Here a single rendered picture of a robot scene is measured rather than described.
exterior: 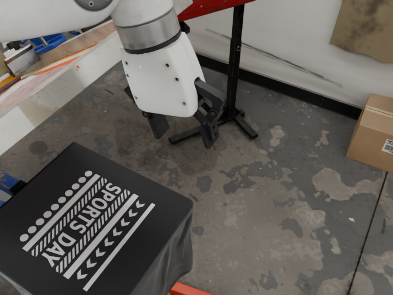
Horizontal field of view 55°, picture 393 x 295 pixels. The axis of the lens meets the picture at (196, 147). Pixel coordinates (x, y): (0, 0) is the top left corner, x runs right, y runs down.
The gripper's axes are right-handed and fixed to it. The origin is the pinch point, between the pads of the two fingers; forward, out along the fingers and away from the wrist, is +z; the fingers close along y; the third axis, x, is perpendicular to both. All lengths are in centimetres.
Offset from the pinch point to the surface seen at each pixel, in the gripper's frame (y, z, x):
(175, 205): -31, 47, 18
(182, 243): -33, 64, 16
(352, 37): -25, 80, 193
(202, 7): -69, 24, 108
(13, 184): -80, 35, 0
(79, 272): -41, 44, -12
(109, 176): -54, 40, 16
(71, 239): -49, 42, -6
